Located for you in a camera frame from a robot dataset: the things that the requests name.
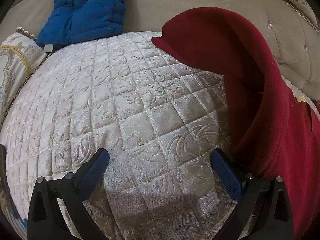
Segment white quilted bedspread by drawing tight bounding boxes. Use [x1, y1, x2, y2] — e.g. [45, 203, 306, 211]
[1, 31, 250, 240]

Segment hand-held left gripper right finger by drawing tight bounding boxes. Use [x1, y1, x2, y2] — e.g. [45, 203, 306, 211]
[210, 148, 293, 240]

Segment beige tufted headboard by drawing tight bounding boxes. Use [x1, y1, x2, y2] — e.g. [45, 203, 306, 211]
[10, 0, 319, 100]

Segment cream frilled cloth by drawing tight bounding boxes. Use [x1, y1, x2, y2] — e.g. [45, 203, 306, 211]
[281, 75, 304, 98]

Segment cream patterned pillow gold trim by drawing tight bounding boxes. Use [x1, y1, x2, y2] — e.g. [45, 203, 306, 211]
[0, 27, 48, 120]

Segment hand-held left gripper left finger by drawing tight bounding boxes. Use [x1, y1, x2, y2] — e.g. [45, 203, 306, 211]
[27, 148, 110, 240]

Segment dark red garment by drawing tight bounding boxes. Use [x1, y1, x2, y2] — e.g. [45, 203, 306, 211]
[151, 6, 320, 240]

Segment blue quilted blanket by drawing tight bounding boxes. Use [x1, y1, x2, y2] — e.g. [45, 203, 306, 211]
[35, 0, 133, 51]

